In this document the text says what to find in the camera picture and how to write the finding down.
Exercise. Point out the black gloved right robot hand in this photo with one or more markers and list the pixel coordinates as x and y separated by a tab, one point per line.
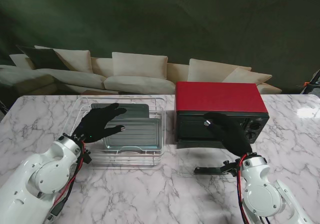
232	136

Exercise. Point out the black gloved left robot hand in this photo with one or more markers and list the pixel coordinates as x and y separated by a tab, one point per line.
97	126

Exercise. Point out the ribbed metal baking tray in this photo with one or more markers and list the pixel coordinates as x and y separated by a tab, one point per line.
140	134
137	110

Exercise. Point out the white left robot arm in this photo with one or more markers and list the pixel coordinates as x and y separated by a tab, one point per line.
32	184

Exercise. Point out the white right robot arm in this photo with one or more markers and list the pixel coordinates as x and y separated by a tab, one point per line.
262	196

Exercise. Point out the black oven knob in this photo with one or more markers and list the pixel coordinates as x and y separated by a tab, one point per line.
255	127
250	135

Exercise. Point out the red and black toaster oven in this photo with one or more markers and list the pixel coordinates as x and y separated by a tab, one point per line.
217	96

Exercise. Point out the beige sectional sofa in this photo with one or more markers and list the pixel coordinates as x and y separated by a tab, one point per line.
137	84

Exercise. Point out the beige sofa cushion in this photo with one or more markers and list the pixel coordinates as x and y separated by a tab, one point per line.
138	65
20	60
207	70
250	77
75	60

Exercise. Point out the dark grey sofa cushion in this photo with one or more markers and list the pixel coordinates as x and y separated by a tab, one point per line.
42	57

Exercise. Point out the black stand leg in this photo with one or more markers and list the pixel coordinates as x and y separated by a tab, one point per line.
2	106

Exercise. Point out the black tripod with orange clamp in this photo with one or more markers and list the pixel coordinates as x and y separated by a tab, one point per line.
315	77

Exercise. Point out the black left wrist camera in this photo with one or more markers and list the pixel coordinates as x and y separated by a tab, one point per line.
88	156

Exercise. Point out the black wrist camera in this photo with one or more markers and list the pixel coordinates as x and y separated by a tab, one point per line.
88	156
230	169

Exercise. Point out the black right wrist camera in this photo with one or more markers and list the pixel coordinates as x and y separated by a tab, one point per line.
230	169

